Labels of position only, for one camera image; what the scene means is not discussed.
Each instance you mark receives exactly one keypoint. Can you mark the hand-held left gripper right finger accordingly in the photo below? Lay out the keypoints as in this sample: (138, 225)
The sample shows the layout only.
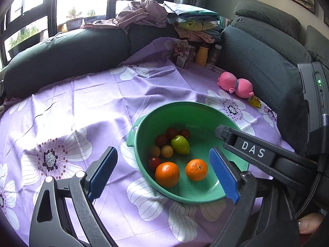
(225, 177)

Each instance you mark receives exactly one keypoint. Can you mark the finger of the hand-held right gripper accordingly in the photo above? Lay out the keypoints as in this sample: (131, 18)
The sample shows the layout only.
(252, 149)

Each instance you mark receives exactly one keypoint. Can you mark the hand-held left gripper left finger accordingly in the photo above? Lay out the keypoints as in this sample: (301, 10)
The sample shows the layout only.
(102, 169)

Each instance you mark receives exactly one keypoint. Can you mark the red cherry tomato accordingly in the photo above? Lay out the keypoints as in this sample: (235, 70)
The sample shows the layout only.
(154, 162)

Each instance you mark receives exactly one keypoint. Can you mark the green oval fruit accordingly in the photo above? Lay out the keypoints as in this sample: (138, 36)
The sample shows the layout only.
(180, 145)

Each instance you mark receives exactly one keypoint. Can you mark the small yellow fruit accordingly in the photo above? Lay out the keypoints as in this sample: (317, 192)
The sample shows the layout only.
(155, 151)
(166, 151)

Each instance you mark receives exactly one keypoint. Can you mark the orange tangerine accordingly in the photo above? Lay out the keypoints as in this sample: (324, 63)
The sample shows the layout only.
(196, 169)
(167, 174)

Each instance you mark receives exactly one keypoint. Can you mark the green plastic bowl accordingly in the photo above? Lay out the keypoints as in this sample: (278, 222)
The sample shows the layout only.
(200, 118)

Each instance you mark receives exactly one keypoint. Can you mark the small dark red fruit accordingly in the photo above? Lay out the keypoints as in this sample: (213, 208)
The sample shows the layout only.
(171, 132)
(161, 140)
(184, 133)

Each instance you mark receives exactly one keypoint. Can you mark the person's right hand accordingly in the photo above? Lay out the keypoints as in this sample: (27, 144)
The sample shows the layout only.
(311, 223)

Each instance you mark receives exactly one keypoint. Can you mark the yellow wrapper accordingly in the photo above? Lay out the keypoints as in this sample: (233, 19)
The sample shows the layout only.
(255, 102)

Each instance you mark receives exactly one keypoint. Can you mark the purple floral cloth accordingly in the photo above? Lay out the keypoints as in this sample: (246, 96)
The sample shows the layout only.
(90, 100)

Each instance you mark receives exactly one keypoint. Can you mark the pink plush toy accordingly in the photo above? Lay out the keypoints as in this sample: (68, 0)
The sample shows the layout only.
(227, 81)

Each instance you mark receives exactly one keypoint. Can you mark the dark jar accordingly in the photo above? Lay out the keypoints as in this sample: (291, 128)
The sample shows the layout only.
(215, 55)

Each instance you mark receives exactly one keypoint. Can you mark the yellow bottle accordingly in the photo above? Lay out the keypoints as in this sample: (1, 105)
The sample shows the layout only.
(201, 56)

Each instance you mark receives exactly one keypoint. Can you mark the floral patterned box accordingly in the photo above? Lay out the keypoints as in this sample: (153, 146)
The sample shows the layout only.
(183, 54)

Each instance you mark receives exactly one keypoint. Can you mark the dark grey sofa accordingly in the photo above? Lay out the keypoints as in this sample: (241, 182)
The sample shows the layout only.
(64, 54)

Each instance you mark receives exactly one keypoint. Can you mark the potted plant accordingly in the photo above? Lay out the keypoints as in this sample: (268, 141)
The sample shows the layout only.
(25, 43)
(73, 23)

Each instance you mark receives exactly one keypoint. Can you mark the stack of folded clothes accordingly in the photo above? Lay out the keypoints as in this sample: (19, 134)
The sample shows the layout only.
(190, 12)

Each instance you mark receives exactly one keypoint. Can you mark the crumpled mauve cloth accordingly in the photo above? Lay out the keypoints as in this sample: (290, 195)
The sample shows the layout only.
(144, 12)

